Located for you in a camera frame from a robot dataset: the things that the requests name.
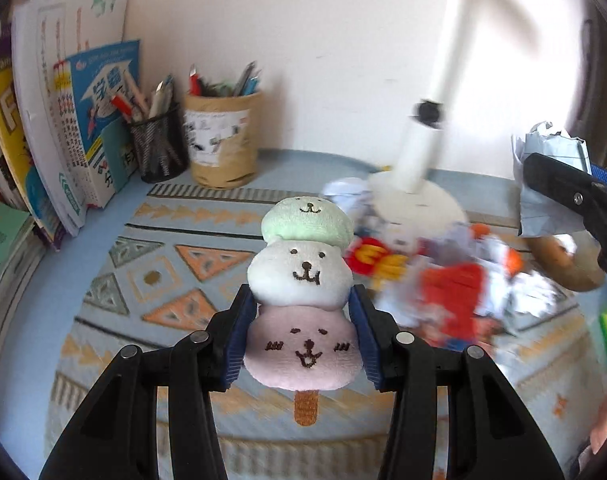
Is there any white workbook stack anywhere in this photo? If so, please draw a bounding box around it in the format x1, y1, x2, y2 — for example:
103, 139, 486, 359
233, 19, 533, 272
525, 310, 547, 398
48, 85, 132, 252
10, 0, 129, 237

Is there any red cloth item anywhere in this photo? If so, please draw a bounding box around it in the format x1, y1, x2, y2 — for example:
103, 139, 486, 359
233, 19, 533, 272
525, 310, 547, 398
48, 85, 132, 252
417, 262, 490, 352

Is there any bunch of pens and pencils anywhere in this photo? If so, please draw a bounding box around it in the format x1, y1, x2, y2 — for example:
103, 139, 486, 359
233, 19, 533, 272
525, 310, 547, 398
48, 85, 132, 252
187, 61, 261, 98
110, 74, 176, 123

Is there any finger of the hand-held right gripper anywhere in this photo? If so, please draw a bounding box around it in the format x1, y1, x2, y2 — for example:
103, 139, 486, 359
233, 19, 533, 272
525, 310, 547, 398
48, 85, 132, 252
523, 152, 607, 273

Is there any yellow book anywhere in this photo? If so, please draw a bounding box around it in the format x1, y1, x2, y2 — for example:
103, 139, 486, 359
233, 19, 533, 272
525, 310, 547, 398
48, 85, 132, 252
0, 55, 36, 221

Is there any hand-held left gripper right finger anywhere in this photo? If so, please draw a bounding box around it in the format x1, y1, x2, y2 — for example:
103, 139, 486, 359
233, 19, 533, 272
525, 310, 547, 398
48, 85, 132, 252
350, 284, 565, 480

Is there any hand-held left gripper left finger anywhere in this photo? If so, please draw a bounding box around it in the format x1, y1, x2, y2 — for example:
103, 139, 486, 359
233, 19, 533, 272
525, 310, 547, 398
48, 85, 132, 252
38, 284, 257, 480

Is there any golden bowl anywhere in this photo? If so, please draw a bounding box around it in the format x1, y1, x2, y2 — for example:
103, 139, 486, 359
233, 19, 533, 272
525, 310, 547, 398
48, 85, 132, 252
527, 234, 605, 292

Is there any red and white kitty plush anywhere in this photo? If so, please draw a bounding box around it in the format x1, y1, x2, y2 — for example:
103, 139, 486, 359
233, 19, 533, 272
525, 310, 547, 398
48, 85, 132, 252
344, 220, 434, 291

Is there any patterned woven mat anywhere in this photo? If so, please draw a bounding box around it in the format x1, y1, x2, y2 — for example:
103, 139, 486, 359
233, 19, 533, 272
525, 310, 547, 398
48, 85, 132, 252
43, 182, 607, 480

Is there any dark framed object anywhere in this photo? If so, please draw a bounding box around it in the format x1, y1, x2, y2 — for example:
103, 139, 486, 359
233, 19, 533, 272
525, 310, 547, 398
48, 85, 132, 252
581, 10, 607, 166

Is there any plush ice cream toy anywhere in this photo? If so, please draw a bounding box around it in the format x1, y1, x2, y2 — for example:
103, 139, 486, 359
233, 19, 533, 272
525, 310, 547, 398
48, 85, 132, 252
243, 196, 363, 428

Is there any small orange ball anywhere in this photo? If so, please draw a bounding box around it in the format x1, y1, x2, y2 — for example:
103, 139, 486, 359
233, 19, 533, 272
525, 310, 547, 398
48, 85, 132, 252
501, 246, 525, 275

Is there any black mesh pen holder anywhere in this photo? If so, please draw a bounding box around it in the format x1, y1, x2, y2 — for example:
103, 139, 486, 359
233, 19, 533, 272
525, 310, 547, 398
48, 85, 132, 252
128, 101, 190, 184

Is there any cardboard pen cup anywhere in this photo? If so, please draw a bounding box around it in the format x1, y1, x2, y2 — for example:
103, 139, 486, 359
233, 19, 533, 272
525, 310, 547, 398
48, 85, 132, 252
183, 91, 263, 190

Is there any stack of green books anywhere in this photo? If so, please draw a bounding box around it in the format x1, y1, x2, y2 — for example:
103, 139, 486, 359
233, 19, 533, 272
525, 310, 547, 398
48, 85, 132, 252
0, 192, 49, 311

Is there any blue workbook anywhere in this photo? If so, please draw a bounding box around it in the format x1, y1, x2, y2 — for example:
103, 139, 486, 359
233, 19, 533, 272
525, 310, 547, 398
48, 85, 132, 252
58, 40, 141, 209

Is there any white desk lamp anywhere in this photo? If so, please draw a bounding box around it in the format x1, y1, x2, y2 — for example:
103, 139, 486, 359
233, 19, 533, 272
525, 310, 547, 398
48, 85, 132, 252
368, 0, 490, 226

